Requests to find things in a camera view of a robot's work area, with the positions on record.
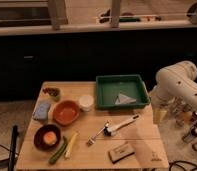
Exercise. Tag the white cup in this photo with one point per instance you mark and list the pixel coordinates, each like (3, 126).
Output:
(86, 102)

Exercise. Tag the black stand pole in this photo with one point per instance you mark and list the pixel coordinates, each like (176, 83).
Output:
(12, 153)

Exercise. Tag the white-handled brush tool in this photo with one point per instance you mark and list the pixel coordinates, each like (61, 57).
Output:
(111, 130)

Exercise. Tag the orange round toy food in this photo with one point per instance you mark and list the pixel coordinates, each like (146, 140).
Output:
(50, 138)

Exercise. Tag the green plastic tray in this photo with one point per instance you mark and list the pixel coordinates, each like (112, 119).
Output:
(109, 86)

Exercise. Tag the wooden black-base eraser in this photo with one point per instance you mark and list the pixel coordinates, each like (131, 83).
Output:
(122, 151)

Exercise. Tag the dark red bowl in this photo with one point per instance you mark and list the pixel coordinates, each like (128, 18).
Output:
(38, 137)

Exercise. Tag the orange bowl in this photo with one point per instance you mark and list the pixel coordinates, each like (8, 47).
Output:
(66, 112)

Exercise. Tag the blue sponge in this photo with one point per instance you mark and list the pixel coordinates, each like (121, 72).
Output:
(41, 111)

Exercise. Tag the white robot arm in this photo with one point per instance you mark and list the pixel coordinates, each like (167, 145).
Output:
(174, 81)

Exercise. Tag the pale yellow vegetable stick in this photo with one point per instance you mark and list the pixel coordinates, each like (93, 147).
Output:
(70, 145)

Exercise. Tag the small bowl with grapes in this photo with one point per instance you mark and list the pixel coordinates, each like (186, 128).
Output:
(54, 93)

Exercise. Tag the silver fork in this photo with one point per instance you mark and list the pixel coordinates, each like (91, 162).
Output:
(92, 139)

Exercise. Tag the green cucumber toy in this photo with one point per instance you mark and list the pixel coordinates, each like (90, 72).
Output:
(59, 152)

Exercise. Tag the grey folded cloth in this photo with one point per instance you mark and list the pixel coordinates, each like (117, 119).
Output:
(124, 99)

